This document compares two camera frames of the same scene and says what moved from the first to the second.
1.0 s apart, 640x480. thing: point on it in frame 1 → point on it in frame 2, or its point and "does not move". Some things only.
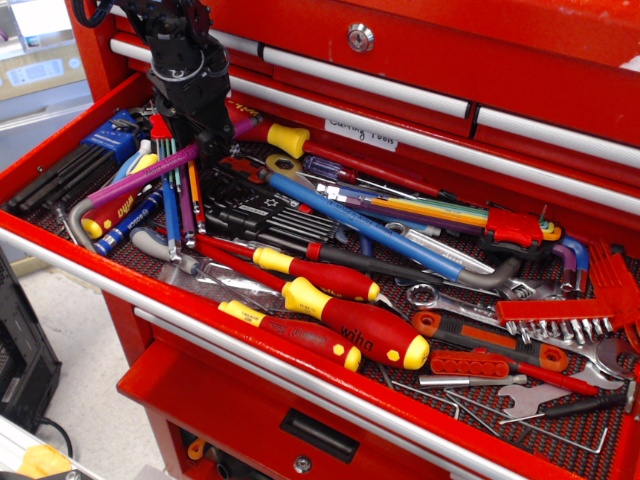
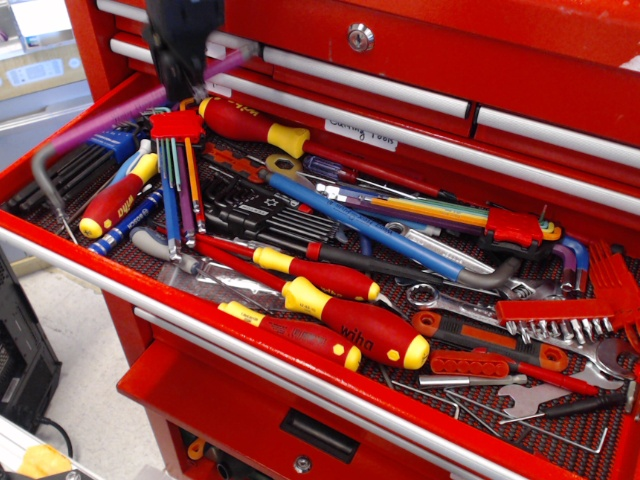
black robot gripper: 190,71 → 179,31
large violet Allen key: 117,183 → 43,152
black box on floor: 29,369 does not move
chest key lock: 360,37 does not move
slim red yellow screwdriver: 311,342 does not move
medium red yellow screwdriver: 316,277 does not move
